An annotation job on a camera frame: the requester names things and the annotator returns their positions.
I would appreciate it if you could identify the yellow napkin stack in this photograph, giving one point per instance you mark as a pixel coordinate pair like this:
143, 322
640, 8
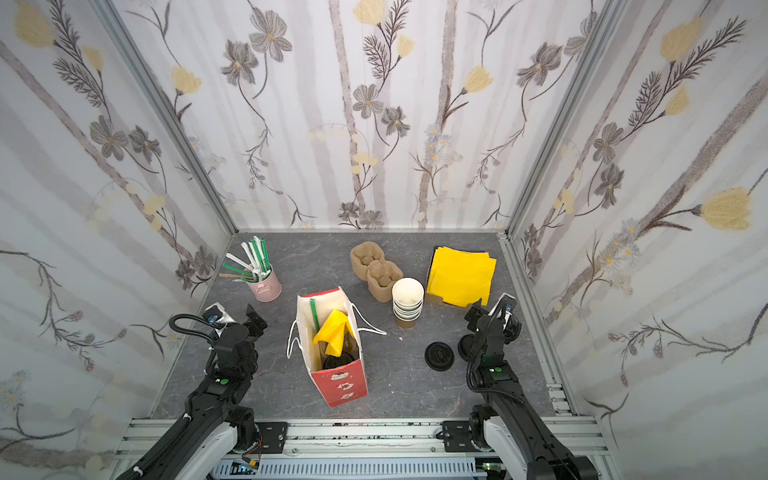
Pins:
460, 278

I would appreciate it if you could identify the yellow paper napkin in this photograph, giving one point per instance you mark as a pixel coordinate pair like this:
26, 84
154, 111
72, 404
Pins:
333, 332

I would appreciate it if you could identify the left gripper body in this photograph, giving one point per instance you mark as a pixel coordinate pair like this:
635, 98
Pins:
250, 324

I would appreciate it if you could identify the black cup lid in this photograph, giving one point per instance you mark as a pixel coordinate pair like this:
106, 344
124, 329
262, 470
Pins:
334, 362

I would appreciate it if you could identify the brown pulp cup carrier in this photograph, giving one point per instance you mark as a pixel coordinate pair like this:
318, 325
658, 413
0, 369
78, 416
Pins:
371, 266

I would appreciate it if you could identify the brown cardboard napkin holder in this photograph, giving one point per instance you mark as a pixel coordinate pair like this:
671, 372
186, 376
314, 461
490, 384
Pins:
439, 301

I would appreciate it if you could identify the red white paper bag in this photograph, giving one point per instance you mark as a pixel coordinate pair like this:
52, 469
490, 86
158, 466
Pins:
344, 384

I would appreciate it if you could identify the single black lid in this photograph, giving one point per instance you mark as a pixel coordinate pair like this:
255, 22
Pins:
439, 356

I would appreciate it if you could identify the pink straw holder cup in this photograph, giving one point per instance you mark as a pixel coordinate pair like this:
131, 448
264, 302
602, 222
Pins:
268, 289

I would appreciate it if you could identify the green straw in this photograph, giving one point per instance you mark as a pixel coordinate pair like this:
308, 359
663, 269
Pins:
314, 312

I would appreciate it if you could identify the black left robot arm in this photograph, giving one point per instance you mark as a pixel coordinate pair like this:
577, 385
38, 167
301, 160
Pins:
213, 423

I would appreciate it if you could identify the stack of black lids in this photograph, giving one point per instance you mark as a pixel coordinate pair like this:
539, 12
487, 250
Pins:
466, 348

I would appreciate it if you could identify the stack of paper cups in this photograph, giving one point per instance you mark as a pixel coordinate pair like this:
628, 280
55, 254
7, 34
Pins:
407, 300

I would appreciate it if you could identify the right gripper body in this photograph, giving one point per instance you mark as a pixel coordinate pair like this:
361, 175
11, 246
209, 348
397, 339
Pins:
480, 318

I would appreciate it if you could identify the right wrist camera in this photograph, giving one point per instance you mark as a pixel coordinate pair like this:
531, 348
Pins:
504, 308

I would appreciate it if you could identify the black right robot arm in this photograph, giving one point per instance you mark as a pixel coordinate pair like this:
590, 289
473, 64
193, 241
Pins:
506, 422

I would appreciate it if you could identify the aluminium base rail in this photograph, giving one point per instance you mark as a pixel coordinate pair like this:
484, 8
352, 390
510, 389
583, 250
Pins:
299, 445

